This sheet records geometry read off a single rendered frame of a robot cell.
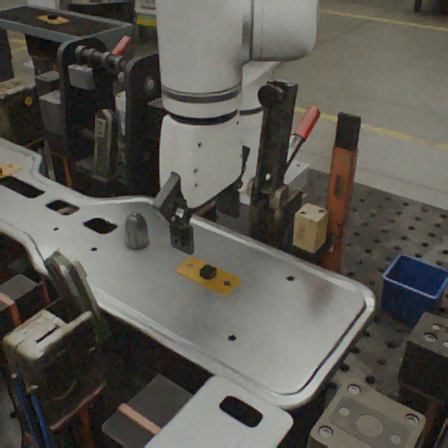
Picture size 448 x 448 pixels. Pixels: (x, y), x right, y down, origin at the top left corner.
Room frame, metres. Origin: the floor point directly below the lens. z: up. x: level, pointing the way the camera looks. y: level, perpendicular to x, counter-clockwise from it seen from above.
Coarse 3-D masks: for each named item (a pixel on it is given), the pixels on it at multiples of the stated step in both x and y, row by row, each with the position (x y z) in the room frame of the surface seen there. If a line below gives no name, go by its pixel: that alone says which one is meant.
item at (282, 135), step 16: (272, 80) 0.68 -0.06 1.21; (272, 96) 0.64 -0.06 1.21; (288, 96) 0.66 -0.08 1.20; (272, 112) 0.68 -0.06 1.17; (288, 112) 0.66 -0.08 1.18; (272, 128) 0.67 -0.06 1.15; (288, 128) 0.66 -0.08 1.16; (272, 144) 0.67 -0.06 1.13; (288, 144) 0.66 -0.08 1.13; (272, 160) 0.66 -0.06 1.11; (256, 176) 0.66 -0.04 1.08; (256, 192) 0.66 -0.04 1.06; (272, 192) 0.64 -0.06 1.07; (272, 208) 0.64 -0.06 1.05
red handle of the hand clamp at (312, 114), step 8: (312, 112) 0.74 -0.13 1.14; (320, 112) 0.75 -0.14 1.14; (304, 120) 0.73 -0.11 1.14; (312, 120) 0.74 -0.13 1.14; (296, 128) 0.73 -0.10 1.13; (304, 128) 0.72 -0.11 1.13; (312, 128) 0.73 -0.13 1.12; (296, 136) 0.72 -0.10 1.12; (304, 136) 0.72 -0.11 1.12; (296, 144) 0.71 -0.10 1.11; (288, 152) 0.70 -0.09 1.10; (296, 152) 0.70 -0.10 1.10; (288, 160) 0.69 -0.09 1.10; (272, 176) 0.67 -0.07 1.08; (264, 184) 0.66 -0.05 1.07; (264, 192) 0.65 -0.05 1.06
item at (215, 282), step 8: (184, 264) 0.57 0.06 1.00; (192, 264) 0.57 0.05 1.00; (200, 264) 0.57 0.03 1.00; (208, 264) 0.56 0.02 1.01; (176, 272) 0.55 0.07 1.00; (184, 272) 0.55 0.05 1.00; (192, 272) 0.55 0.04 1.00; (200, 272) 0.54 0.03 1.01; (208, 272) 0.54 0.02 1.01; (216, 272) 0.55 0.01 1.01; (224, 272) 0.55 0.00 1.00; (192, 280) 0.54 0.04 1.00; (200, 280) 0.53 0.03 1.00; (208, 280) 0.53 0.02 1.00; (216, 280) 0.53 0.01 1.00; (224, 280) 0.53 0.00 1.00; (232, 280) 0.53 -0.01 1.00; (240, 280) 0.53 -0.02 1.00; (208, 288) 0.52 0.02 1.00; (216, 288) 0.52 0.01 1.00; (224, 288) 0.52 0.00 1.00; (232, 288) 0.52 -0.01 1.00
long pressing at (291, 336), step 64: (0, 192) 0.76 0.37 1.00; (64, 192) 0.76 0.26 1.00; (128, 256) 0.59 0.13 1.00; (192, 256) 0.59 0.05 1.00; (256, 256) 0.59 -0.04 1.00; (128, 320) 0.47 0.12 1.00; (192, 320) 0.46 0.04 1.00; (256, 320) 0.46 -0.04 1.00; (320, 320) 0.46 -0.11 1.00; (256, 384) 0.37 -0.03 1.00; (320, 384) 0.37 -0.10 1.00
